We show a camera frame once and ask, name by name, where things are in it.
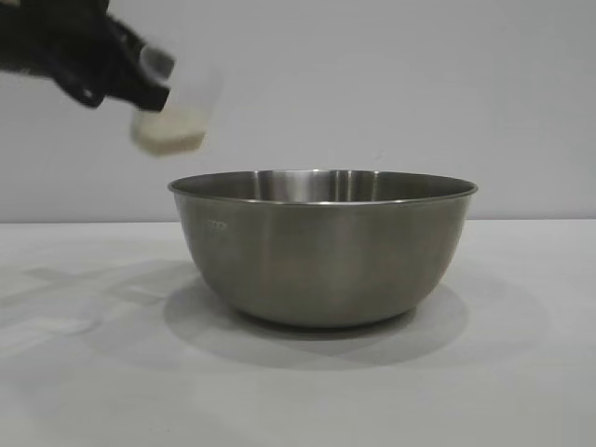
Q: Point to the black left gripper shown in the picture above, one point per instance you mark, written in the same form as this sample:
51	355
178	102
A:
56	42

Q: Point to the white uncooked rice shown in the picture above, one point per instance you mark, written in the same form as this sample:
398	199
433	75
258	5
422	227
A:
170	132

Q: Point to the clear plastic measuring cup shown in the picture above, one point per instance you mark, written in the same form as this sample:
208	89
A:
200	88

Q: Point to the stainless steel mixing bowl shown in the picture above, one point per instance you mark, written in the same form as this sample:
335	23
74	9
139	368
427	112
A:
321	251

